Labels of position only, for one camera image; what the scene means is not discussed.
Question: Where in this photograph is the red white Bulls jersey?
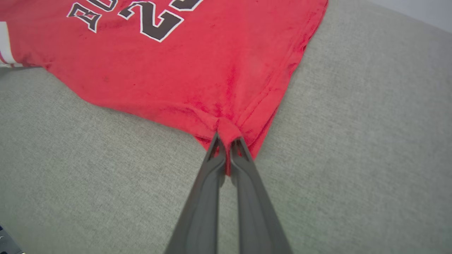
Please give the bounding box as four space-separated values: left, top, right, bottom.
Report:
0 0 329 176

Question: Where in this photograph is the grey fabric sofa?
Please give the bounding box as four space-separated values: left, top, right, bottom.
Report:
0 0 452 254

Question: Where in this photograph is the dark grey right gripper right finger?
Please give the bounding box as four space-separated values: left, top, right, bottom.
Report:
230 138 293 254

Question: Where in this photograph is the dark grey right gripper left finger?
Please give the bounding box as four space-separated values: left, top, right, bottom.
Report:
165 132 226 254

